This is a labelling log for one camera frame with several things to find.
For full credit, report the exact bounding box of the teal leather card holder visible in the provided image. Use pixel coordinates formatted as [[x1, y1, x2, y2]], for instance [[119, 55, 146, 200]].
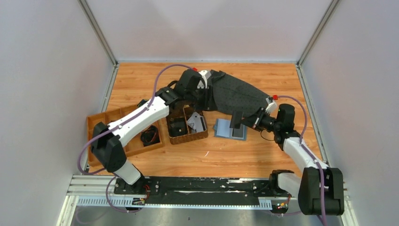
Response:
[[213, 119, 247, 141]]

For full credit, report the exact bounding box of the wooden compartment tray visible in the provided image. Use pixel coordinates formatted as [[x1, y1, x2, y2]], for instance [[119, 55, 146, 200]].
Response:
[[87, 104, 168, 157]]

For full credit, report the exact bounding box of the dark grey dotted cloth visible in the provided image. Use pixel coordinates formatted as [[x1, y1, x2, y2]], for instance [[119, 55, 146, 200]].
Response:
[[208, 70, 270, 117]]

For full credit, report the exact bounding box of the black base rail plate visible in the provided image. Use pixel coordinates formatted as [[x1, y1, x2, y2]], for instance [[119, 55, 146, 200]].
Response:
[[113, 177, 289, 206]]

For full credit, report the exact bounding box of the grey card in holder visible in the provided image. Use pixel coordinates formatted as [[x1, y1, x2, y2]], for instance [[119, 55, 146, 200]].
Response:
[[232, 127, 244, 139]]

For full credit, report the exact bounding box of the woven wicker basket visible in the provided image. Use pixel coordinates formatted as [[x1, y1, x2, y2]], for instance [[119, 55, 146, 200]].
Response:
[[166, 105, 208, 145]]

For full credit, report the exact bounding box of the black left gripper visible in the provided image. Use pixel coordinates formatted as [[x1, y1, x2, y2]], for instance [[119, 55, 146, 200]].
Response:
[[185, 85, 218, 112]]

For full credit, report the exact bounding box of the black rolled belt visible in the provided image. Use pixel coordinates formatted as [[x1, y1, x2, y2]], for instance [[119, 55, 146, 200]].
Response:
[[140, 125, 160, 147]]

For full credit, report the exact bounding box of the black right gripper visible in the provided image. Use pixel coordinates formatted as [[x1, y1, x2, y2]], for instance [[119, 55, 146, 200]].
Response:
[[239, 107, 281, 133]]

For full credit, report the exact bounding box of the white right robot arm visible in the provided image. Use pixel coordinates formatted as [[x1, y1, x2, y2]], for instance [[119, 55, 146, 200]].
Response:
[[240, 104, 344, 217]]

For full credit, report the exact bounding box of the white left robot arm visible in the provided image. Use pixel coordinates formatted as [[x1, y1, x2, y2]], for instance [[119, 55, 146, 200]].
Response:
[[89, 69, 212, 194]]

